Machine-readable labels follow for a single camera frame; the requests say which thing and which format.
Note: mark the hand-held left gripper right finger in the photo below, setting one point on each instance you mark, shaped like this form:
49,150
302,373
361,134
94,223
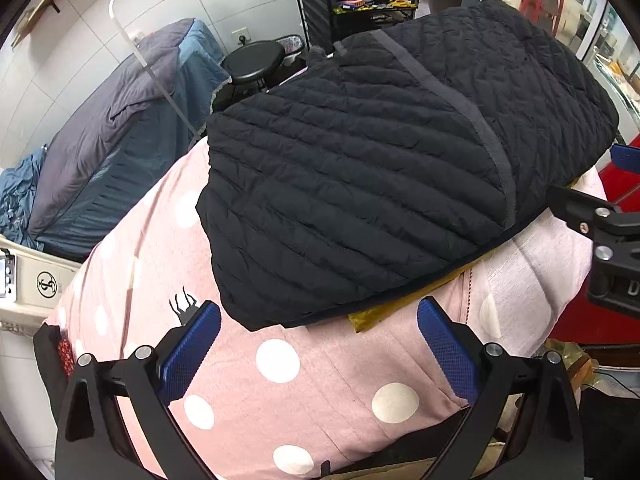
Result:
450,350

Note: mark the glass door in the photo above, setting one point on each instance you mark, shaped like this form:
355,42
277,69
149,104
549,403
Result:
590,20

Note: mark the wooden wall shelf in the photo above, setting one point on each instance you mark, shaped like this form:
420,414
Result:
40,7

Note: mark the blue bed sheet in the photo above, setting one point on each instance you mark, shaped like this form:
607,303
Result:
125,190

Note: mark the trash bin with white bag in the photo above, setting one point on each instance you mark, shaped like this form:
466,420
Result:
290,47

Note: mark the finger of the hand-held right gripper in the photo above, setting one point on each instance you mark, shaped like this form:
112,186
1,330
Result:
627,157
575,205

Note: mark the red patterned patch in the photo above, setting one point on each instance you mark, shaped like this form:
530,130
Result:
65,357

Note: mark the white wall outlet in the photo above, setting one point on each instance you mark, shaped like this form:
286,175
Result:
242,36

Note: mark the black round stool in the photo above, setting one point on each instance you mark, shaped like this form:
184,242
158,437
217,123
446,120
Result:
252,60

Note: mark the pink polka-dot blanket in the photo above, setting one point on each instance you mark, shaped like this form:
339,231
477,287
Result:
325,385

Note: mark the white appliance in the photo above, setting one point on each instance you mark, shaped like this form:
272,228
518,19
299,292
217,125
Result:
45,285

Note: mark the black cloth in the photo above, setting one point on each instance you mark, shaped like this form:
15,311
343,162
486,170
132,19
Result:
46,360

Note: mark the black shelf rack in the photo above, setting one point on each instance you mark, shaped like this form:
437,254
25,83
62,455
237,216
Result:
315,10

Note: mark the light blue crumpled cloth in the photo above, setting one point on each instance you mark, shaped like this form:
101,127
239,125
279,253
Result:
20,195

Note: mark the gray duvet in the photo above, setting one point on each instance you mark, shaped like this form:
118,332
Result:
100,125

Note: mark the red panel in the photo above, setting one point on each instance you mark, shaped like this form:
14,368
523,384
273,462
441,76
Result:
590,325

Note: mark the dark cloth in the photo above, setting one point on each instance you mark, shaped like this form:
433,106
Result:
610,435

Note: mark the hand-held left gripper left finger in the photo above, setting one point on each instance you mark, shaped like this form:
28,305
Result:
192,350

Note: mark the mustard yellow cloth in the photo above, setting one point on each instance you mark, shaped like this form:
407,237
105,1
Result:
380,312

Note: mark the black quilted jacket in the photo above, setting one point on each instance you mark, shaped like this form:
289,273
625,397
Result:
350,185

